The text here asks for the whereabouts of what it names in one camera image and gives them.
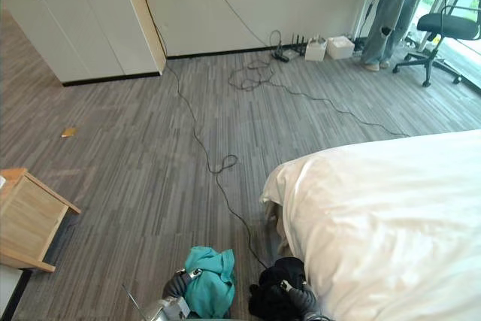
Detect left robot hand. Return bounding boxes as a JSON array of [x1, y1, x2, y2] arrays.
[[162, 267, 205, 298]]

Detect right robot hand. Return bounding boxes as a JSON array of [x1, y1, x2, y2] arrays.
[[277, 280, 321, 317]]

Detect teal cloth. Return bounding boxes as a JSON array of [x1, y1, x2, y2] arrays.
[[183, 246, 237, 319]]

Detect black cloth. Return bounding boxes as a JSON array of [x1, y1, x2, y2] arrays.
[[249, 256, 313, 321]]

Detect beige bed base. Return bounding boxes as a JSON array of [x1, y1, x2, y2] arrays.
[[264, 200, 291, 255]]

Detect white bed duvet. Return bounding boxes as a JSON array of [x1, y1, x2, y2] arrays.
[[260, 129, 481, 321]]

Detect wooden nightstand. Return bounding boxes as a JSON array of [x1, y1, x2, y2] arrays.
[[0, 167, 82, 274]]

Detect white furniture corner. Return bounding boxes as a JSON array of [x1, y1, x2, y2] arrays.
[[0, 263, 32, 321]]

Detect black power strip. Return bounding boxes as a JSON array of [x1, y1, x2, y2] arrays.
[[268, 29, 291, 63]]

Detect small white box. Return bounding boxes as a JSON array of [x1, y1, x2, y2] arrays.
[[304, 36, 328, 62]]

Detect black router with antennas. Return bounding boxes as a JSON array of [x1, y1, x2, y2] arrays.
[[289, 33, 306, 56]]

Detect white open box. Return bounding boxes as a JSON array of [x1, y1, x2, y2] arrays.
[[325, 36, 356, 60]]

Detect white wardrobe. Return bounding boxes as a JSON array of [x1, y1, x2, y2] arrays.
[[0, 0, 167, 87]]

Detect person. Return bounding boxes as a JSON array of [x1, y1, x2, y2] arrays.
[[360, 0, 431, 72]]

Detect black office chair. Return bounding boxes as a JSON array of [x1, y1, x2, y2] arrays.
[[392, 0, 481, 88]]

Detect thin grey robot wire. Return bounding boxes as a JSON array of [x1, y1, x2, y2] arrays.
[[121, 283, 147, 321]]

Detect long black floor cable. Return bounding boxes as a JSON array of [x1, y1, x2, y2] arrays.
[[132, 0, 270, 270]]

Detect coiled black floor cable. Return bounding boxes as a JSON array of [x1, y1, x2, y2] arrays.
[[228, 58, 410, 137]]

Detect grey wall cable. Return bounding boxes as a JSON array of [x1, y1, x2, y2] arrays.
[[198, 0, 277, 48]]

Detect black hanging desk cable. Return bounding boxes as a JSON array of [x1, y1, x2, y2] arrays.
[[359, 0, 383, 38]]

